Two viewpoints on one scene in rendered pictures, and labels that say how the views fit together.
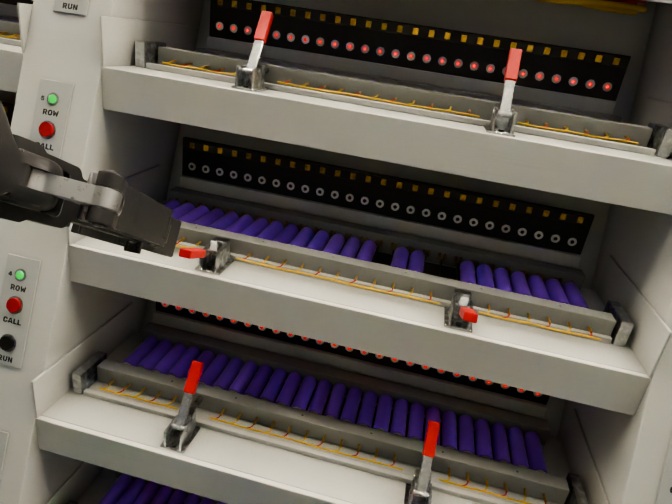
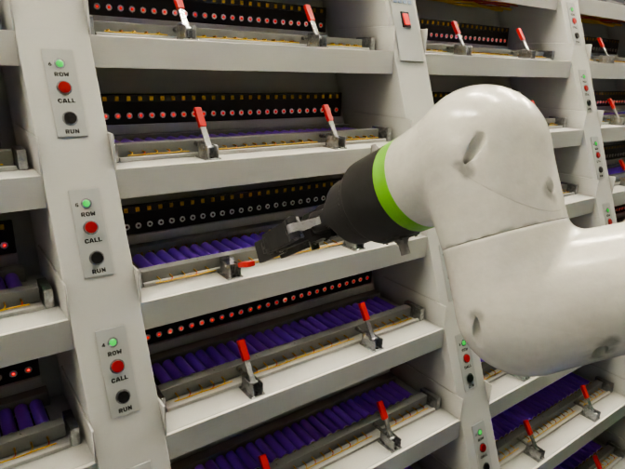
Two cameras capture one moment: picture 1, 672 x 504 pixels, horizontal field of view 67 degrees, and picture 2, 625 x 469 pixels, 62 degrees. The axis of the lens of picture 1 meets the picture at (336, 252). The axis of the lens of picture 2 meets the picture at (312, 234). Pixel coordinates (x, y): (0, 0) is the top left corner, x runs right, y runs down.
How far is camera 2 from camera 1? 63 cm
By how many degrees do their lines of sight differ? 42
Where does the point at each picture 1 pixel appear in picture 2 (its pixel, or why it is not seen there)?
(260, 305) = (272, 283)
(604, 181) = not seen: hidden behind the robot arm
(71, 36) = (81, 153)
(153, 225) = not seen: hidden behind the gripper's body
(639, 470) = (437, 276)
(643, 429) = (432, 259)
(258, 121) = (228, 176)
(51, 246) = (127, 310)
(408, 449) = (349, 328)
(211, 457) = (278, 386)
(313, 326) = (300, 281)
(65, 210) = not seen: hidden behind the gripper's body
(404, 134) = (304, 161)
